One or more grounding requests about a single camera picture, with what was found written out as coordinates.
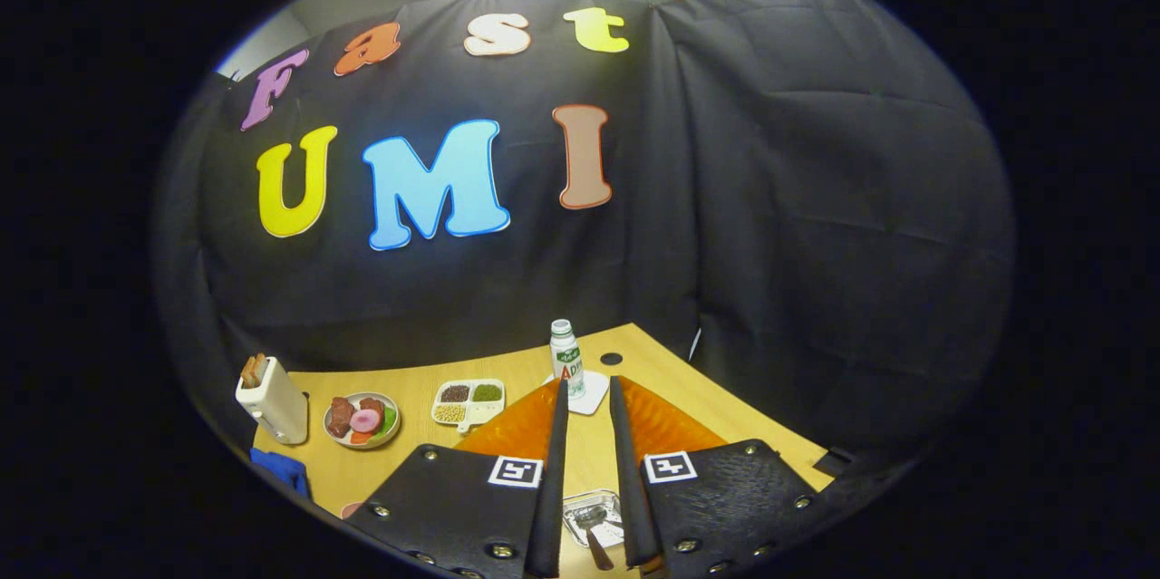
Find metal spoon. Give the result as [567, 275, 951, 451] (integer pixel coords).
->
[576, 507, 615, 573]

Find white divided dish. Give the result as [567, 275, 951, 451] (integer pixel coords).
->
[430, 379, 506, 435]

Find white bottle with green label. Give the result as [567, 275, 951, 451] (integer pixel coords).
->
[549, 319, 586, 399]

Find white plate with food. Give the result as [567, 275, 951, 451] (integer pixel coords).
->
[323, 391, 401, 450]

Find metal wire drain basket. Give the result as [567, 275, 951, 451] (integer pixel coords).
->
[562, 488, 626, 550]

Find white square coaster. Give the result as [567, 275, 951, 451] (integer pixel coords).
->
[542, 370, 611, 417]

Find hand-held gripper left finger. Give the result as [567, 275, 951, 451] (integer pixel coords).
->
[344, 378, 570, 579]

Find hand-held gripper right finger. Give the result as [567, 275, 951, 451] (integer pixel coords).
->
[609, 374, 830, 579]

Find blue towel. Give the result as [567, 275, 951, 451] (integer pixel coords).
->
[249, 448, 314, 500]

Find white toaster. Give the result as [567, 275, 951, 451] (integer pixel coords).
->
[235, 356, 310, 446]

